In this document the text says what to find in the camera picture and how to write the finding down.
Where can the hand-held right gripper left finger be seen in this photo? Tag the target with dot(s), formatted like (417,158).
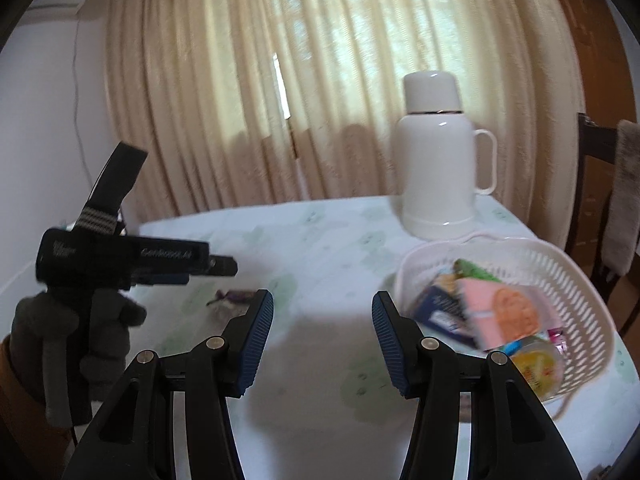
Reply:
(252,350)

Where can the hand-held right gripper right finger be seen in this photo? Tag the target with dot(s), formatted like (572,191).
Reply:
(392,350)

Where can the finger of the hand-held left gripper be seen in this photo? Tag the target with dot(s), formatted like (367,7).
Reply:
(160,280)
(222,266)

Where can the purple candy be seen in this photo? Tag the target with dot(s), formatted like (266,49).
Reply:
(235,297)

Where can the dark blue snack packet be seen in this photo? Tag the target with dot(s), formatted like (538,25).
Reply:
(440,310)

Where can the green and yellow snack packet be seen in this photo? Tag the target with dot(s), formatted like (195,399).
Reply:
(475,270)

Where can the pink snack packet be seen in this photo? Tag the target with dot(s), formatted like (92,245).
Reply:
(505,310)

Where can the yellow jelly cup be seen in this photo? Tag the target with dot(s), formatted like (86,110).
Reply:
(540,367)

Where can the small pink candy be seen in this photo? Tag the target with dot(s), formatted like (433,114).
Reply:
(556,340)

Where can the white plastic basket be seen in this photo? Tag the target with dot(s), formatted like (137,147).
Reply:
(575,290)

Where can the person's left forearm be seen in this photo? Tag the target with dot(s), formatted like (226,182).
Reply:
(20,410)

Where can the person's left hand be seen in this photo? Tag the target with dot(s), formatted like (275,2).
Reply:
(35,340)

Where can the white thermos jug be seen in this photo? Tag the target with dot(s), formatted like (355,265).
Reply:
(435,175)

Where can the beige curtain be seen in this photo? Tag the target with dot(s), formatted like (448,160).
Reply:
(200,85)

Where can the grey furry chair cushion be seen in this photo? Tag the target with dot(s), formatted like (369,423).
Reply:
(625,210)

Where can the dark wooden chair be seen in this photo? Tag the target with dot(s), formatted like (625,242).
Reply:
(592,160)

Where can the brown wooden door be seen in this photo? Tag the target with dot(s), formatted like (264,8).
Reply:
(600,60)

